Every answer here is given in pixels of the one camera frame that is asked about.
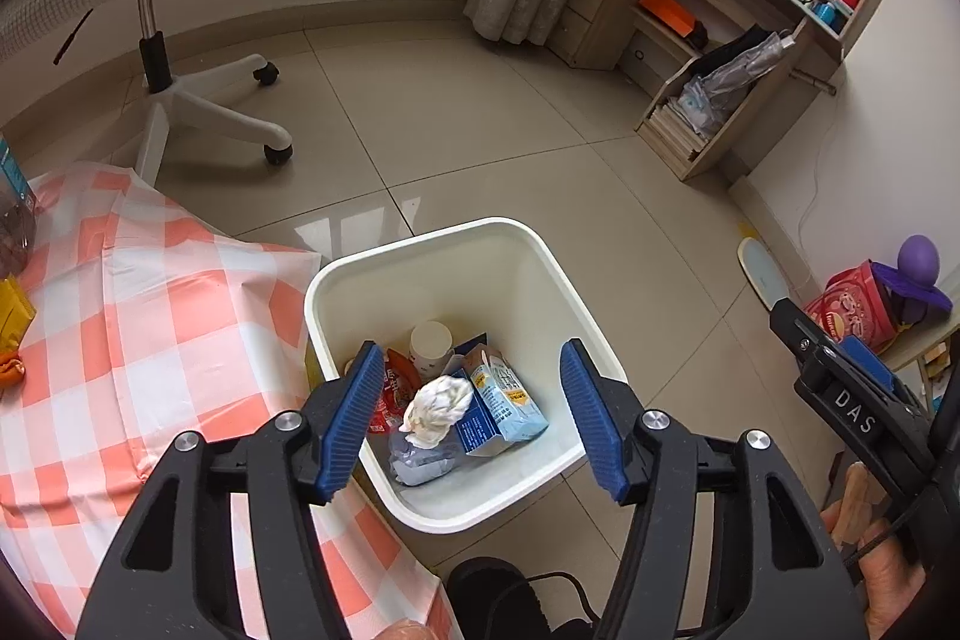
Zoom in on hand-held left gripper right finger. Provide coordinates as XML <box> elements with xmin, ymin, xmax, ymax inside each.
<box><xmin>559</xmin><ymin>338</ymin><xmax>871</xmax><ymax>640</ymax></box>

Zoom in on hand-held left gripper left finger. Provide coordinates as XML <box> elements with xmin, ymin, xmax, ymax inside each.
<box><xmin>75</xmin><ymin>340</ymin><xmax>391</xmax><ymax>640</ymax></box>

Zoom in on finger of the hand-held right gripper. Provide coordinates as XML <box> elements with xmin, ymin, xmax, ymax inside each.
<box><xmin>769</xmin><ymin>297</ymin><xmax>895</xmax><ymax>386</ymax></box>

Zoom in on red snack packet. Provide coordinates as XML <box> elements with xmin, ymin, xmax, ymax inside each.
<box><xmin>371</xmin><ymin>347</ymin><xmax>421</xmax><ymax>435</ymax></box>

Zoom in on white tissue wad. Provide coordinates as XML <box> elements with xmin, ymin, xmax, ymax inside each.
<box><xmin>403</xmin><ymin>374</ymin><xmax>473</xmax><ymax>450</ymax></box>

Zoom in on blue grey milk carton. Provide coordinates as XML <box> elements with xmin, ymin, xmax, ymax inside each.
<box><xmin>448</xmin><ymin>344</ymin><xmax>550</xmax><ymax>457</ymax></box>

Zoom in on white plastic bin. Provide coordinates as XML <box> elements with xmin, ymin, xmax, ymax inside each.
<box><xmin>304</xmin><ymin>218</ymin><xmax>629</xmax><ymax>534</ymax></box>

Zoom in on person's right hand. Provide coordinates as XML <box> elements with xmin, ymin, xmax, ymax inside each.
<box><xmin>820</xmin><ymin>460</ymin><xmax>935</xmax><ymax>640</ymax></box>

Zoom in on red snack box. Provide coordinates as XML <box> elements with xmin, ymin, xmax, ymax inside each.
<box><xmin>804</xmin><ymin>261</ymin><xmax>897</xmax><ymax>356</ymax></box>

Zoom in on grey plastic pouch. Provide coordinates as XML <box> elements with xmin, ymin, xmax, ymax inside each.
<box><xmin>388</xmin><ymin>426</ymin><xmax>470</xmax><ymax>487</ymax></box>

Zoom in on white paper cup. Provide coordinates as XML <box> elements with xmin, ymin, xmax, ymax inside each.
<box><xmin>409</xmin><ymin>321</ymin><xmax>455</xmax><ymax>382</ymax></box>

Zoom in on purple ball toy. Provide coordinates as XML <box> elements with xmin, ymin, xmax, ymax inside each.
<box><xmin>870</xmin><ymin>235</ymin><xmax>960</xmax><ymax>330</ymax></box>

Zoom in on white oval board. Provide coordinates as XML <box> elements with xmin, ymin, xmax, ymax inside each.
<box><xmin>736</xmin><ymin>235</ymin><xmax>792</xmax><ymax>311</ymax></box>

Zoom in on black slipper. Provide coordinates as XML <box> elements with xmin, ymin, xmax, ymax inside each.
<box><xmin>446</xmin><ymin>556</ymin><xmax>601</xmax><ymax>640</ymax></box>

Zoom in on orange white checked tablecloth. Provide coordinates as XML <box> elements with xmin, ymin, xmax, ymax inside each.
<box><xmin>0</xmin><ymin>160</ymin><xmax>462</xmax><ymax>640</ymax></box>

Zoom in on row of books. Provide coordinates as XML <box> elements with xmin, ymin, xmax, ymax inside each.
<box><xmin>649</xmin><ymin>100</ymin><xmax>707</xmax><ymax>163</ymax></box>

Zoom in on silver folded umbrella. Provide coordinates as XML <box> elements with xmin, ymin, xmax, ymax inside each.
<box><xmin>679</xmin><ymin>31</ymin><xmax>785</xmax><ymax>116</ymax></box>

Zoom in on yellow snack packet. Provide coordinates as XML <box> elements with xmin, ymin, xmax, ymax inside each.
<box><xmin>0</xmin><ymin>276</ymin><xmax>38</xmax><ymax>360</ymax></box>

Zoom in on clear plastic nut jar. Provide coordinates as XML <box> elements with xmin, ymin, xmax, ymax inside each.
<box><xmin>0</xmin><ymin>136</ymin><xmax>40</xmax><ymax>277</ymax></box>

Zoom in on orange box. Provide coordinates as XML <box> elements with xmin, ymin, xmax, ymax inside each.
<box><xmin>637</xmin><ymin>0</ymin><xmax>698</xmax><ymax>37</ymax></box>

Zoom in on wooden desk shelf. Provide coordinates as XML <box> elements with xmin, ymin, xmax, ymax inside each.
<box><xmin>547</xmin><ymin>0</ymin><xmax>901</xmax><ymax>184</ymax></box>

